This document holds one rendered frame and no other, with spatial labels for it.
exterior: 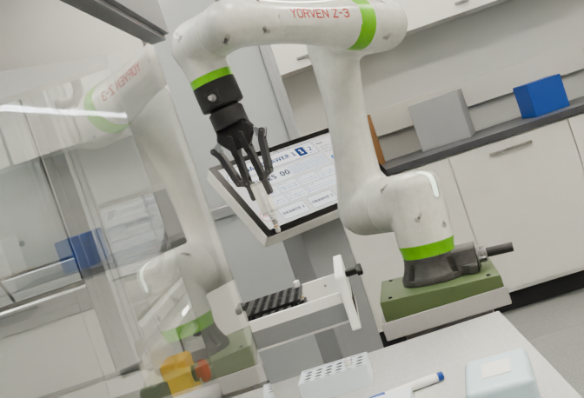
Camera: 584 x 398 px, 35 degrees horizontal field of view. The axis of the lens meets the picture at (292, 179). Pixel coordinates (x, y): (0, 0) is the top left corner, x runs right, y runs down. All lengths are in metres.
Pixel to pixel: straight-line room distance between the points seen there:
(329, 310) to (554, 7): 3.98
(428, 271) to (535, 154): 2.78
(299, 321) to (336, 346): 1.09
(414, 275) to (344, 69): 0.51
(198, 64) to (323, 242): 1.09
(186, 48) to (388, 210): 0.59
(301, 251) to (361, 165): 0.71
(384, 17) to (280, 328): 0.73
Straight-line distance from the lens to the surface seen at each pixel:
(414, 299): 2.04
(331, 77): 2.22
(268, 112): 3.53
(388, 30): 2.10
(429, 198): 2.09
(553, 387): 1.37
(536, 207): 4.86
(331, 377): 1.64
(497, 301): 2.05
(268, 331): 1.82
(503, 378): 1.32
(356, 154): 2.21
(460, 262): 2.12
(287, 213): 2.71
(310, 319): 1.81
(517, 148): 4.82
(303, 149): 2.93
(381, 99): 5.48
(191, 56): 1.92
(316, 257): 2.85
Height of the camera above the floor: 1.20
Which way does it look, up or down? 2 degrees down
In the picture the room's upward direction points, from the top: 19 degrees counter-clockwise
